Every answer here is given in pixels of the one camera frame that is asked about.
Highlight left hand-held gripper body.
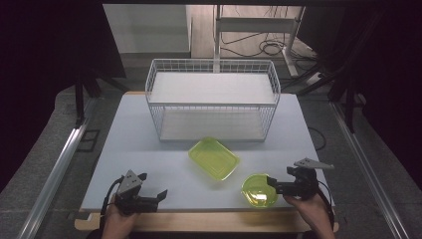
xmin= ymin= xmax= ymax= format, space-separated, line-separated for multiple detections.
xmin=113 ymin=169 xmax=159 ymax=215

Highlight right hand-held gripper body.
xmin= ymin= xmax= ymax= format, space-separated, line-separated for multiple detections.
xmin=284 ymin=157 xmax=335 ymax=201

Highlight round green plastic bowl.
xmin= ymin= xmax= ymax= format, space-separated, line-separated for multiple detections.
xmin=240 ymin=172 xmax=280 ymax=209

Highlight rectangular green plastic tray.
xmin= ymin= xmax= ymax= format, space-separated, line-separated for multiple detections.
xmin=187 ymin=136 xmax=241 ymax=182

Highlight white wire rack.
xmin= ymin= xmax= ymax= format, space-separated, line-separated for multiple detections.
xmin=144 ymin=58 xmax=282 ymax=143

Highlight person's right hand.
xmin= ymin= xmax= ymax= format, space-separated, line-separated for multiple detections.
xmin=283 ymin=193 xmax=332 ymax=233

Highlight person's left hand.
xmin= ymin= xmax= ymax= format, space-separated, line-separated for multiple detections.
xmin=101 ymin=194 xmax=140 ymax=239

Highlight black tripod stand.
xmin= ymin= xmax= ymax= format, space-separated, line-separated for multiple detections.
xmin=282 ymin=6 xmax=387 ymax=134
xmin=74 ymin=64 xmax=131 ymax=129

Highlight dark curtain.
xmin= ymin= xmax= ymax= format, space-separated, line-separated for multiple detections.
xmin=297 ymin=0 xmax=422 ymax=191
xmin=0 ymin=0 xmax=127 ymax=194

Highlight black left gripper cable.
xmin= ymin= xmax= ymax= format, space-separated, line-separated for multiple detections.
xmin=100 ymin=176 xmax=124 ymax=223

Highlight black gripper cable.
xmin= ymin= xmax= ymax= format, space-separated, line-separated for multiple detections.
xmin=100 ymin=176 xmax=124 ymax=223
xmin=316 ymin=180 xmax=335 ymax=231

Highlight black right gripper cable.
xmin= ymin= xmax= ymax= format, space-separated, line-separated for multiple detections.
xmin=316 ymin=180 xmax=335 ymax=231

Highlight black looped floor cable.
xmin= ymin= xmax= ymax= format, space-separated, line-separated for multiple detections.
xmin=307 ymin=125 xmax=328 ymax=152

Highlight black floor bracket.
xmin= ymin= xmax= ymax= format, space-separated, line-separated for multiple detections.
xmin=76 ymin=128 xmax=102 ymax=154

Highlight aluminium rail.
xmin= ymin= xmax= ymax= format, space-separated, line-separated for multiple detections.
xmin=329 ymin=101 xmax=411 ymax=239
xmin=16 ymin=99 xmax=98 ymax=239

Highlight black floor cables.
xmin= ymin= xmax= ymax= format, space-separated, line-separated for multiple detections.
xmin=220 ymin=6 xmax=317 ymax=62

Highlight white desk frame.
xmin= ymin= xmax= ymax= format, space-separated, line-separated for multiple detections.
xmin=212 ymin=4 xmax=307 ymax=79

